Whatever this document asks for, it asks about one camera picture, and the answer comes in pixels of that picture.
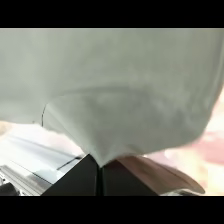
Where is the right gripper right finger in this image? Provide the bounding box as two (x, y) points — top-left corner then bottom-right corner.
(101, 159), (160, 197)

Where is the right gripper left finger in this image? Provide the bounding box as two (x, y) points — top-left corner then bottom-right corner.
(42, 153), (100, 197)

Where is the pale grey T-shirt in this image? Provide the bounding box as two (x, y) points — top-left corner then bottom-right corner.
(0, 28), (224, 169)

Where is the silver frame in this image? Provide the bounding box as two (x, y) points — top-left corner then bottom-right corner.
(0, 163), (45, 197)

